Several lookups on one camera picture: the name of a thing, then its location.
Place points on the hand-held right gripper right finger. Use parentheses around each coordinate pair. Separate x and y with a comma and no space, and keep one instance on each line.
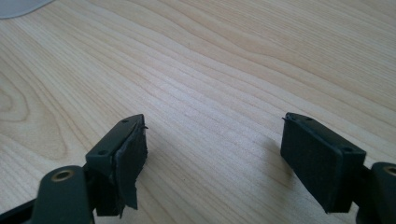
(317,158)

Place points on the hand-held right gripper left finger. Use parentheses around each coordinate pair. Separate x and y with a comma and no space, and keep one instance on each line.
(120,161)

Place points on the pale grey sheet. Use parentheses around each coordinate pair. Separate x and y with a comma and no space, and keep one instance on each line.
(18,6)

